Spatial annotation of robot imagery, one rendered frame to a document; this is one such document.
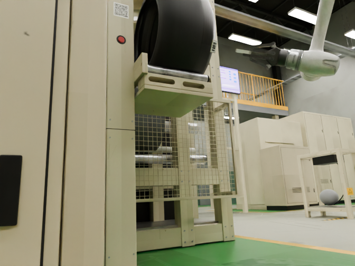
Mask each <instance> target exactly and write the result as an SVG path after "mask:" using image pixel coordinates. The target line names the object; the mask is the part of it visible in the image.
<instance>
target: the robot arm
mask: <svg viewBox="0 0 355 266"><path fill-rule="evenodd" d="M334 1H335V0H320V3H319V9H318V12H317V17H316V23H315V28H314V33H313V38H312V43H311V46H310V49H309V50H308V51H303V50H295V49H291V50H290V51H289V50H284V49H279V48H278V47H276V45H275V42H272V43H268V44H257V45H253V47H252V48H251V49H250V48H244V50H241V49H236V52H237V53H243V56H247V57H249V58H250V61H251V62H254V63H256V64H259V65H261V66H263V67H264V68H265V69H266V70H269V68H270V67H271V66H275V65H277V66H281V67H284V66H286V68H287V69H292V70H295V71H300V74H301V77H302V78H303V79H304V80H306V81H316V80H318V79H319V78H321V77H329V76H332V75H335V74H336V72H337V70H338V68H339V66H340V58H339V57H338V56H336V55H334V54H331V53H328V52H324V51H323V47H324V40H325V36H326V31H327V29H328V24H329V21H330V17H331V13H332V9H333V5H334ZM270 46H271V47H272V48H273V49H271V50H269V51H264V50H257V49H255V48H265V47H270ZM251 52H257V53H263V54H267V56H260V55H253V54H251ZM253 58H258V59H264V60H266V61H267V62H268V63H269V65H268V64H267V65H265V64H263V63H261V62H258V61H256V60H254V59H253Z"/></svg>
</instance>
